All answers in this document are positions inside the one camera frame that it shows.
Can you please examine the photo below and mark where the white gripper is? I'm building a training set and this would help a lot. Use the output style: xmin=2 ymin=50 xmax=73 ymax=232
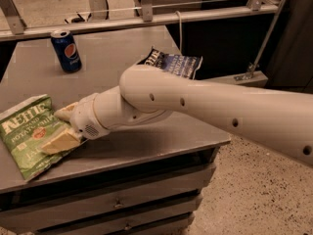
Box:
xmin=41 ymin=93 xmax=110 ymax=155

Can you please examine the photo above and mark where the green jalapeno chip bag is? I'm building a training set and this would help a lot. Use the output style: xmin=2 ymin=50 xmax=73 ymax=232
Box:
xmin=0 ymin=94 xmax=75 ymax=181

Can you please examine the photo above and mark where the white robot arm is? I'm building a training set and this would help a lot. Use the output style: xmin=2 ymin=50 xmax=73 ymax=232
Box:
xmin=55 ymin=65 xmax=313 ymax=165

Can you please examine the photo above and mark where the blue pepsi can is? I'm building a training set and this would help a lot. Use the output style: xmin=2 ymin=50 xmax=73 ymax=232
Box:
xmin=51 ymin=29 xmax=81 ymax=72

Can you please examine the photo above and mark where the blue kettle chip bag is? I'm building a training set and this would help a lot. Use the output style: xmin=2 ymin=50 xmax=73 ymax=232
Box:
xmin=138 ymin=48 xmax=202 ymax=79

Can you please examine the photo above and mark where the grey drawer cabinet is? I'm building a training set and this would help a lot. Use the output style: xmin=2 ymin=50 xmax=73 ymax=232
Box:
xmin=0 ymin=146 xmax=220 ymax=235

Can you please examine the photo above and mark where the grey metal railing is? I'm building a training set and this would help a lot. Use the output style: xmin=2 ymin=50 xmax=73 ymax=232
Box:
xmin=0 ymin=0 xmax=294 ymax=42

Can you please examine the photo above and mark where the white cable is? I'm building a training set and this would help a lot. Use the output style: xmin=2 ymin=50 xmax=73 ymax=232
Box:
xmin=175 ymin=10 xmax=184 ymax=53

